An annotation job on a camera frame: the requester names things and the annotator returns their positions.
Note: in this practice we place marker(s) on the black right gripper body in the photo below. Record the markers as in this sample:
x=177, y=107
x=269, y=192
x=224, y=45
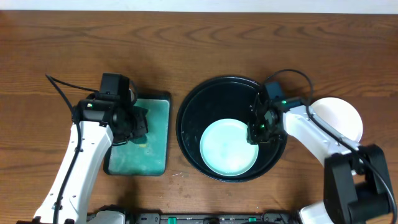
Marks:
x=255, y=130

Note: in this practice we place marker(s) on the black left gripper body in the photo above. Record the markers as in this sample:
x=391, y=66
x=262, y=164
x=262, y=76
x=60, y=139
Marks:
x=138, y=121

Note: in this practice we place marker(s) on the mint green plate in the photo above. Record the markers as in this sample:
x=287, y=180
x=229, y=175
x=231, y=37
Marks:
x=225, y=150

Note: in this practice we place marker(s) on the white plate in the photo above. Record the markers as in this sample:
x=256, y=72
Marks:
x=341, y=115

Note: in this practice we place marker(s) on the green yellow sponge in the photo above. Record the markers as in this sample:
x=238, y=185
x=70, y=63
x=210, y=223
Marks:
x=141, y=141

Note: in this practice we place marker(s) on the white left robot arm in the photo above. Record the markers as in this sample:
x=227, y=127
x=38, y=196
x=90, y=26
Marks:
x=98, y=125

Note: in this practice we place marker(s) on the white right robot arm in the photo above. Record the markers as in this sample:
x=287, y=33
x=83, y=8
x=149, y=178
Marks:
x=356, y=186

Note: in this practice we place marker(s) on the round black tray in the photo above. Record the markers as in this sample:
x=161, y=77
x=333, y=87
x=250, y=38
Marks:
x=220, y=98

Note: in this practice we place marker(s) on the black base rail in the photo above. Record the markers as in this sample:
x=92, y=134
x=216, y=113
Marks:
x=156, y=218

